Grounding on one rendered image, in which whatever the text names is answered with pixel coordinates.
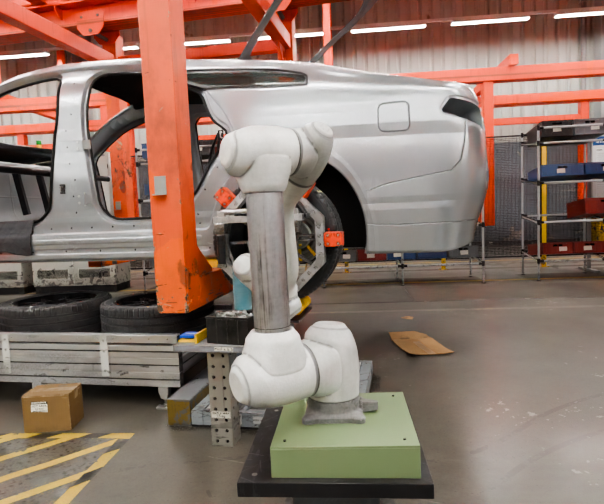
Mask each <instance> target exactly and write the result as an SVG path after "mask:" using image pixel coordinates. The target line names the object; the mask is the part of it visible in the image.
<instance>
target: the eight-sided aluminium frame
mask: <svg viewBox="0 0 604 504"><path fill-rule="evenodd" d="M299 201H300V202H301V203H302V204H303V205H304V207H305V209H306V210H307V212H308V213H310V216H311V217H312V218H313V219H314V220H315V243H316V260H315V261H314V263H313V264H312V265H311V266H310V267H309V268H308V269H307V270H306V271H305V272H304V273H303V274H302V275H301V277H300V278H299V279H298V280H297V281H296V284H297V288H298V290H297V292H298V291H300V289H301V288H302V287H303V286H304V285H305V284H306V283H307V282H308V281H309V280H310V279H311V277H312V276H313V275H314V274H315V273H316V272H317V271H318V270H319V269H320V268H321V267H322V266H323V265H324V264H325V263H326V247H324V234H323V233H324V232H325V216H324V215H323V214H322V213H321V212H320V211H319V210H318V209H316V208H315V207H314V206H313V205H312V204H311V203H310V202H309V201H308V200H307V199H306V198H303V197H302V198H301V199H300V200H299ZM245 202H246V194H243V193H242V191H240V193H239V194H238V195H237V196H236V197H235V199H234V200H233V201H232V202H231V203H230V204H229V206H228V207H227V208H226V209H240V208H241V207H242V206H243V205H244V204H245ZM307 206H308V207H307ZM223 235H224V236H225V238H224V239H225V255H226V257H225V258H226V264H227V267H226V268H221V269H223V270H224V271H225V272H226V273H227V274H228V275H229V276H230V277H231V278H232V279H233V271H232V268H233V263H232V262H231V261H230V260H229V242H228V234H223ZM320 235H321V236H320ZM320 243H321V244H320ZM316 266H317V267H316Z"/></svg>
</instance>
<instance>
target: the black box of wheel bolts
mask: <svg viewBox="0 0 604 504"><path fill-rule="evenodd" d="M205 319H206V330H207V343H212V344H228V345H243V346H244V345H245V339H246V337H247V335H248V334H249V333H250V331H251V330H252V329H254V315H253V311H246V310H243V311H239V310H220V311H218V312H215V313H213V314H210V315H208V316H205Z"/></svg>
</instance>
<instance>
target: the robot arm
mask: <svg viewBox="0 0 604 504"><path fill-rule="evenodd" d="M333 141H334V138H333V132H332V130H331V128H330V127H329V126H327V125H326V124H325V123H323V122H319V121H313V122H310V123H307V124H305V125H304V127H303V129H301V128H283V127H279V126H262V125H257V126H248V127H244V128H241V129H238V130H235V131H233V132H231V133H229V134H227V135H226V136H225V137H224V138H223V140H222V142H221V145H220V151H219V156H220V162H221V164H222V166H223V168H224V170H225V171H226V172H227V173H228V174H229V175H231V176H233V177H235V178H236V180H237V182H238V184H239V187H240V190H241V191H242V193H243V194H246V209H247V225H248V241H249V251H250V254H248V253H246V254H241V255H240V256H239V257H238V258H237V259H236V260H235V261H234V263H233V272H234V274H235V276H236V277H237V278H238V279H239V280H240V281H241V282H242V283H243V284H244V285H245V286H246V287H248V288H249V289H250V290H251V291H252V299H253V315H254V329H252V330H251V331H250V333H249V334H248V335H247V337H246V339H245V345H244V348H243V351H242V355H240V356H238V357H237V358H236V359H235V361H234V362H233V364H232V366H231V371H230V374H229V383H230V387H231V390H232V393H233V395H234V397H235V398H236V400H237V401H238V402H240V403H242V404H245V405H248V406H251V407H254V408H274V407H279V406H284V405H288V404H291V403H294V402H297V401H300V400H302V399H305V398H307V397H308V398H307V399H306V403H307V408H306V413H305V415H304V416H303V417H302V424H304V425H312V424H344V423H352V424H364V423H366V417H365V416H364V415H363V412H368V411H373V410H378V401H377V400H372V399H365V398H363V397H361V396H359V359H358V351H357V347H356V343H355V340H354V338H353V335H352V333H351V331H350V330H349V329H348V328H347V326H346V325H345V324H344V323H341V322H336V321H319V322H316V323H315V324H313V325H312V326H310V327H309V328H308V330H307V331H306V332H305V339H303V340H301V339H300V335H299V334H298V332H297V331H296V330H295V329H294V328H293V327H291V324H290V319H292V318H293V317H294V316H295V315H297V314H298V313H299V312H300V311H301V307H302V305H301V301H300V298H299V297H298V296H297V295H298V293H297V290H298V288H297V284H296V281H297V277H298V270H299V266H298V255H297V245H296V236H295V227H294V210H295V206H296V204H297V203H298V201H299V200H300V199H301V198H302V197H303V195H304V194H305V193H306V192H307V191H308V190H309V189H310V188H311V187H312V186H313V184H314V183H315V181H316V180H317V179H318V178H319V176H320V175H321V174H322V172H323V170H324V168H325V166H326V165H327V163H328V160H329V158H330V155H331V152H332V148H333Z"/></svg>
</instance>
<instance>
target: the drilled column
mask: <svg viewBox="0 0 604 504"><path fill-rule="evenodd" d="M236 358H237V355H236V353H209V352H207V364H208V381H209V398H210V415H211V432H212V446H224V447H234V446H235V445H236V443H237V442H238V440H239V439H240V438H241V430H240V411H239V402H238V401H237V400H236V398H235V397H234V395H233V393H232V390H231V387H230V383H229V374H230V371H231V366H232V364H233V362H234V361H235V359H236ZM217 440H218V442H217Z"/></svg>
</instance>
